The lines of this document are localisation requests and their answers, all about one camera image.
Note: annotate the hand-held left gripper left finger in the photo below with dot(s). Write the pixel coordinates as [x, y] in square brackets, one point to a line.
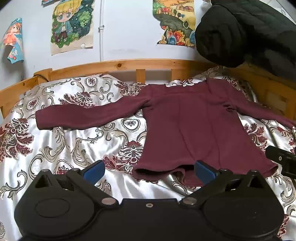
[95, 172]

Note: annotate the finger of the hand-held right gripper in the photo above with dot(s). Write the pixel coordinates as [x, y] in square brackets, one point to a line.
[281, 158]

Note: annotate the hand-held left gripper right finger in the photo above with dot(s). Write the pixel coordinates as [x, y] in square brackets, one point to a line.
[203, 172]

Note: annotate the maroon long-sleeve sweater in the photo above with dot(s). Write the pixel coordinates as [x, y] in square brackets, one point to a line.
[185, 129]

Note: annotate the floral satin bedspread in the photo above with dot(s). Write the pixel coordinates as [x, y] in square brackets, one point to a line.
[69, 139]

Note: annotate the black padded jacket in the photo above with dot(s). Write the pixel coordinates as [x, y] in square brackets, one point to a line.
[242, 30]

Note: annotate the wooden bed frame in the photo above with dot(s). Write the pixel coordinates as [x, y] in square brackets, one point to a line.
[129, 66]

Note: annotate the blond cartoon figure wall poster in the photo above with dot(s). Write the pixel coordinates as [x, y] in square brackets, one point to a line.
[70, 25]

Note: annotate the colourful landscape wall poster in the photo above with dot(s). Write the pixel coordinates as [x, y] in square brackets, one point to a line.
[175, 20]

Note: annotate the orange-haired cartoon figure wall poster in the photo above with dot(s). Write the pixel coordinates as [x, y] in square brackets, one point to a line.
[12, 41]

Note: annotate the small wall poster corner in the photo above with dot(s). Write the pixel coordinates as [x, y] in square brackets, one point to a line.
[49, 1]

